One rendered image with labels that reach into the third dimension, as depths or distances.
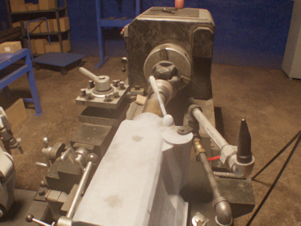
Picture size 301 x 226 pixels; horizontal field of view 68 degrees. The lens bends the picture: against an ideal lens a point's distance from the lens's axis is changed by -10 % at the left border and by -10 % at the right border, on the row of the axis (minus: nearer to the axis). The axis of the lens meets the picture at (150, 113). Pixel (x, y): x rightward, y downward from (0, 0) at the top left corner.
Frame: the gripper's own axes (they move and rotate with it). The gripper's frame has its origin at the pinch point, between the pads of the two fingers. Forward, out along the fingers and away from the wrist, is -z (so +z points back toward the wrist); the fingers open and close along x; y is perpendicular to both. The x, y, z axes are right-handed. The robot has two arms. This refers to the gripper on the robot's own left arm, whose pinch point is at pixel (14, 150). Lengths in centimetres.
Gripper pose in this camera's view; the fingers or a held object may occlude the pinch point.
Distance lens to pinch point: 178.9
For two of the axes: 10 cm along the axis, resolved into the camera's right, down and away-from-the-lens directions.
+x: 9.8, -1.4, -1.6
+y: 0.7, -5.1, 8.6
